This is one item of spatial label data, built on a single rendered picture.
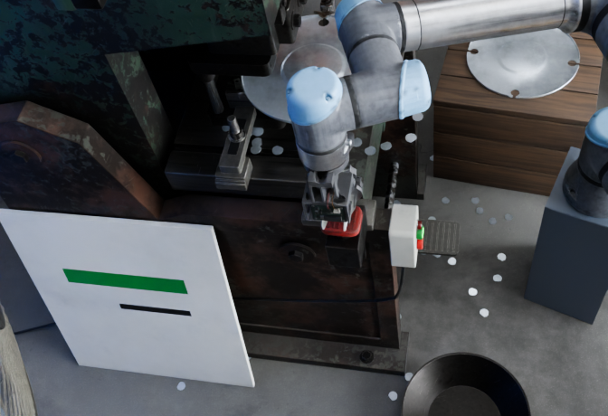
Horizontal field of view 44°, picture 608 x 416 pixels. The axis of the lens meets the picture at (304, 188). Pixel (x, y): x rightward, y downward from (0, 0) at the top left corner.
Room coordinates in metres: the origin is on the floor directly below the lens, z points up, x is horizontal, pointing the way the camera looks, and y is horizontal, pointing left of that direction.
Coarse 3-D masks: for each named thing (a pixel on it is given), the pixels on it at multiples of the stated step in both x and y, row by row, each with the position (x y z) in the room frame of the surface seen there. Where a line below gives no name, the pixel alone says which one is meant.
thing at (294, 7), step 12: (288, 0) 1.03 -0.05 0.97; (300, 0) 1.06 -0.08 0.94; (288, 12) 1.01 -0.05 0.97; (300, 12) 1.07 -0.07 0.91; (276, 24) 1.01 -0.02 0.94; (288, 24) 1.00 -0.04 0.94; (300, 24) 1.01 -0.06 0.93; (264, 36) 0.99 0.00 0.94; (276, 36) 1.01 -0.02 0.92; (288, 36) 1.00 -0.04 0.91; (216, 48) 1.03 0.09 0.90; (228, 48) 1.02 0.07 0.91; (240, 48) 1.01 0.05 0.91; (252, 48) 1.00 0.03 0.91; (264, 48) 1.00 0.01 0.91; (276, 48) 1.00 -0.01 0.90
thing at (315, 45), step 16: (304, 16) 1.19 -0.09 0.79; (304, 32) 1.15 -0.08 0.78; (320, 32) 1.14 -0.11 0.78; (336, 32) 1.12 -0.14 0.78; (288, 48) 1.11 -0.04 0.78; (304, 48) 1.09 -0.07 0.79; (320, 48) 1.08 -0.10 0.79; (336, 48) 1.08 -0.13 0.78; (288, 64) 1.06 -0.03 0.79; (304, 64) 1.05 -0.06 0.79; (320, 64) 1.04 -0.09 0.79; (336, 64) 1.03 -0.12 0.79; (256, 80) 1.04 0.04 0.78; (272, 80) 1.03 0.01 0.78; (288, 80) 1.02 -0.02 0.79; (256, 96) 1.00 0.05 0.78; (272, 96) 0.99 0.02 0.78; (272, 112) 0.95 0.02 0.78
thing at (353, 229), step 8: (352, 216) 0.70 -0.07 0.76; (360, 216) 0.69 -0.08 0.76; (328, 224) 0.69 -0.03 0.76; (336, 224) 0.69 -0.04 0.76; (352, 224) 0.68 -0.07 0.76; (360, 224) 0.68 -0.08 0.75; (328, 232) 0.68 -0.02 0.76; (336, 232) 0.67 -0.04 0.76; (344, 232) 0.67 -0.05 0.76; (352, 232) 0.66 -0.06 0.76
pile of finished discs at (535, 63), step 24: (480, 48) 1.38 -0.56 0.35; (504, 48) 1.35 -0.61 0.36; (528, 48) 1.33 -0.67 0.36; (552, 48) 1.32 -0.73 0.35; (576, 48) 1.30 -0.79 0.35; (480, 72) 1.29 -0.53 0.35; (504, 72) 1.28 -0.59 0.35; (528, 72) 1.25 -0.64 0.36; (552, 72) 1.24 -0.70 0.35; (528, 96) 1.18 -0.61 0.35
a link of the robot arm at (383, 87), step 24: (360, 48) 0.74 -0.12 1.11; (384, 48) 0.73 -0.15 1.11; (360, 72) 0.70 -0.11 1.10; (384, 72) 0.68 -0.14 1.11; (408, 72) 0.67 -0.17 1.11; (360, 96) 0.66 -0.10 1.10; (384, 96) 0.65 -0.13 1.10; (408, 96) 0.65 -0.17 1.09; (360, 120) 0.64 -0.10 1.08; (384, 120) 0.64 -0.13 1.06
